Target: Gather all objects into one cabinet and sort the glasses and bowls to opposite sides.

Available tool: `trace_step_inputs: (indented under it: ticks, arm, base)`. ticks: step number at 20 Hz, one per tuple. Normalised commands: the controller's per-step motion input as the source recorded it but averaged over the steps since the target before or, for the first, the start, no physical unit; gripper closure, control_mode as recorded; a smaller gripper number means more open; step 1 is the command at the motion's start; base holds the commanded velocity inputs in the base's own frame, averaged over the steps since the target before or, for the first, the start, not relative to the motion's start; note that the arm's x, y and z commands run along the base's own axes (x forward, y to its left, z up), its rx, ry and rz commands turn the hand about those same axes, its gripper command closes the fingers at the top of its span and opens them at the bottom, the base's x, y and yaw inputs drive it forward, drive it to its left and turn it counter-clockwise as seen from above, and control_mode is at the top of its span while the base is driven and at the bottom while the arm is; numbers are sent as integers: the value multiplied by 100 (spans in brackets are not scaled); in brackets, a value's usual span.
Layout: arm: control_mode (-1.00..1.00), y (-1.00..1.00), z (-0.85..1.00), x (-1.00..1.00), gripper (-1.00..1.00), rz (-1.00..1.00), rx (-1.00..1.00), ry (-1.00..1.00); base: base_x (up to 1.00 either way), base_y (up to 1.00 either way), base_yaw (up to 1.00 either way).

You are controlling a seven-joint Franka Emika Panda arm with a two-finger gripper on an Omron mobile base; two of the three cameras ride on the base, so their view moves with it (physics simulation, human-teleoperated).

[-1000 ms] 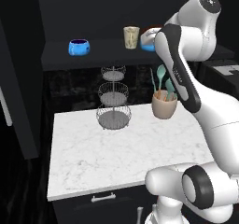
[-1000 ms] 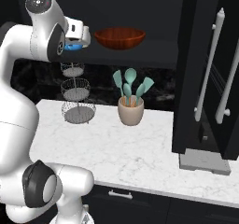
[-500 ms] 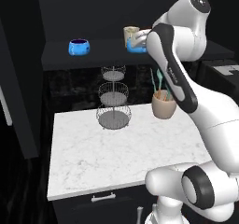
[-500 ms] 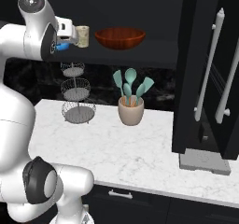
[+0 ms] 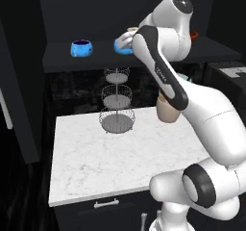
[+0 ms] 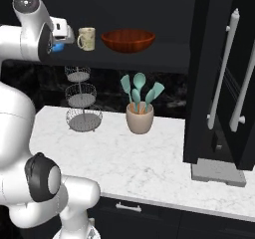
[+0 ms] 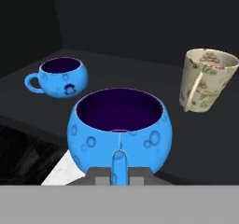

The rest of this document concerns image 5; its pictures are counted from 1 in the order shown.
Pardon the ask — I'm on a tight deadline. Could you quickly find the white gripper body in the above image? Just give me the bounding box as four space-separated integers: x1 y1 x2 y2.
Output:
114 31 138 50

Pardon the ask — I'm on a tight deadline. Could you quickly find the black cabinet shelf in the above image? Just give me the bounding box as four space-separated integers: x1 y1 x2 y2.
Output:
42 35 242 74

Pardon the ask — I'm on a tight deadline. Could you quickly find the black cabinet door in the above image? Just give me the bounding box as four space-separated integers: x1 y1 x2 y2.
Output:
0 14 46 165

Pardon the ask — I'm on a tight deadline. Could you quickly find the blue bowl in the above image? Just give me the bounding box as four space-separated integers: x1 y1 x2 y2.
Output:
69 39 94 59
113 38 135 56

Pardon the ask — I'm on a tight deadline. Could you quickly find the orange red bowl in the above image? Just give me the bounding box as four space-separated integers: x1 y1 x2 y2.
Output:
189 30 200 43

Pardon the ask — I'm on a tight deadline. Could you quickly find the teal object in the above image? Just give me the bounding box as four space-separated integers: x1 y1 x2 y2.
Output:
178 73 194 83

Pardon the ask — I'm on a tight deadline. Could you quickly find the beige pot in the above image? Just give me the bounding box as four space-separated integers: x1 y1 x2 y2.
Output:
156 93 181 124

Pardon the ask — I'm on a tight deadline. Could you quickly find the black drawer front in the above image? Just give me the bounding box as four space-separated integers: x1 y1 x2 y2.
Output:
54 193 161 231

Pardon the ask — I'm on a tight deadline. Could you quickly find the three-tier wire stand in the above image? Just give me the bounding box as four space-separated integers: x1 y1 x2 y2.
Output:
98 66 136 135

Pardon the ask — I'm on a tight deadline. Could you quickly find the white cabinet door handle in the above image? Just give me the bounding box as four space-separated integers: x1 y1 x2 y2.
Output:
0 89 14 131

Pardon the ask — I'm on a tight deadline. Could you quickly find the white drawer handle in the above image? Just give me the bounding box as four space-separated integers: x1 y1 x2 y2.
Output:
93 198 120 210

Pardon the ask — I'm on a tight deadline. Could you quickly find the white cupboard handle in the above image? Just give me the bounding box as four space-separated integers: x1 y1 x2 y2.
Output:
140 212 149 231

